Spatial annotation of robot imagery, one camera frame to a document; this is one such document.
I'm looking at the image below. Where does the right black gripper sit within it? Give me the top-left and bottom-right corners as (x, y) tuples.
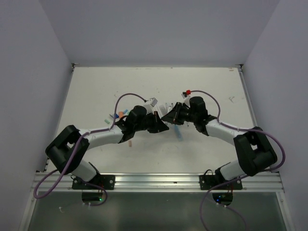
(161, 102), (197, 125)

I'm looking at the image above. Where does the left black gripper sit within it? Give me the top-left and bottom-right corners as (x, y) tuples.
(134, 111), (168, 133)

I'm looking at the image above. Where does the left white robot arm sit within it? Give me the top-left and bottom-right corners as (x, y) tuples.
(45, 106), (169, 189)

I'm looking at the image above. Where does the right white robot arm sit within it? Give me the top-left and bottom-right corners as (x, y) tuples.
(162, 96), (277, 189)

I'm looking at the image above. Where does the thick light blue marker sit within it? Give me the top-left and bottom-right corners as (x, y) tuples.
(174, 125), (183, 141)

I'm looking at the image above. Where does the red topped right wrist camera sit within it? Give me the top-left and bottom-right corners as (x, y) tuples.
(181, 90), (191, 107)

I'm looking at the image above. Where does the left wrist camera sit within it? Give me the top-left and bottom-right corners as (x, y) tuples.
(143, 98), (157, 114)

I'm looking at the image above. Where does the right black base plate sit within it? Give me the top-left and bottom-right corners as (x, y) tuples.
(199, 174), (243, 190)

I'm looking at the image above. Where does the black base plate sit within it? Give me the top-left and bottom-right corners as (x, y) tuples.
(199, 174), (243, 190)
(72, 174), (116, 190)

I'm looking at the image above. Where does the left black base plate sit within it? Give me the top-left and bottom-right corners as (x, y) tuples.
(72, 174), (116, 190)

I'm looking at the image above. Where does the aluminium mounting rail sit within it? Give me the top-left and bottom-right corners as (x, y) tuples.
(31, 172), (282, 193)

